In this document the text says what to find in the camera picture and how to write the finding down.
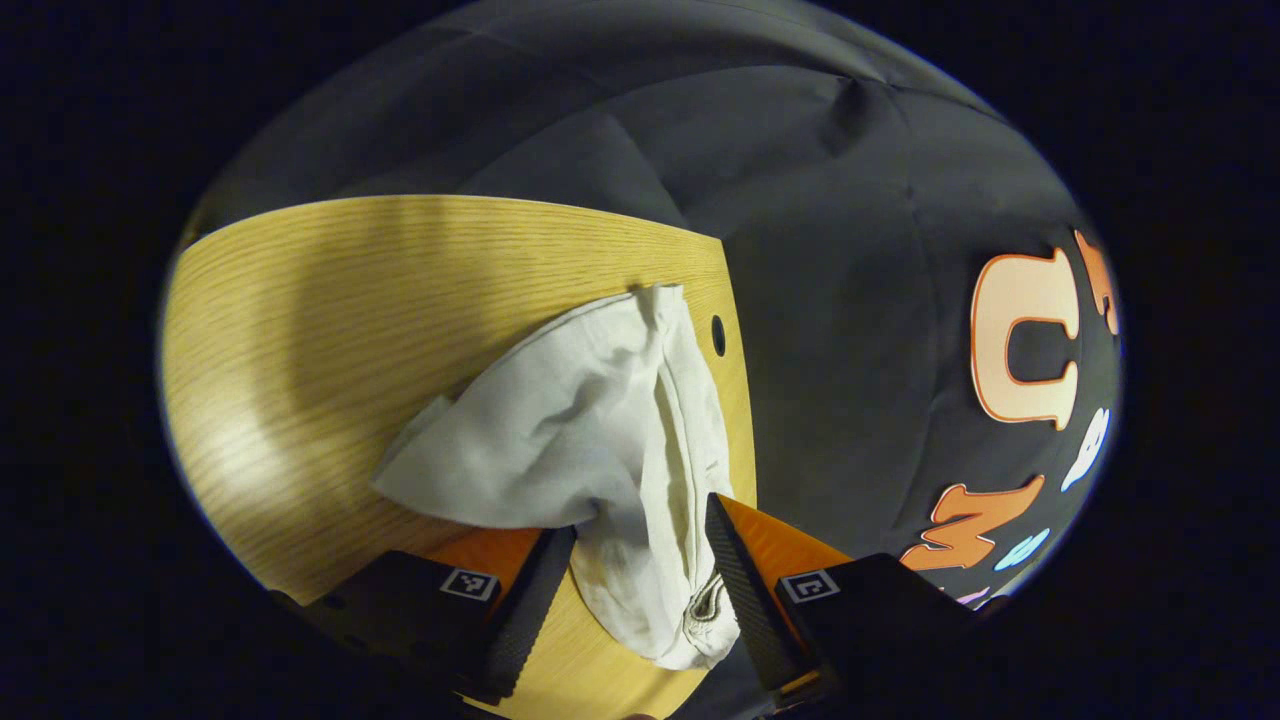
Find black backdrop cloth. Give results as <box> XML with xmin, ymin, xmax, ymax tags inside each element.
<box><xmin>185</xmin><ymin>0</ymin><xmax>1123</xmax><ymax>716</ymax></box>

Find white jeans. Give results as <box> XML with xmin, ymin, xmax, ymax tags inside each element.
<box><xmin>370</xmin><ymin>284</ymin><xmax>743</xmax><ymax>671</ymax></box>

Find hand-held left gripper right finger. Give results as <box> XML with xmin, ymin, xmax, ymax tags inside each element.
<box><xmin>704</xmin><ymin>492</ymin><xmax>986</xmax><ymax>713</ymax></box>

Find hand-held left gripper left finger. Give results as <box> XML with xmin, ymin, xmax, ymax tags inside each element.
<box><xmin>265</xmin><ymin>525</ymin><xmax>579</xmax><ymax>706</ymax></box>

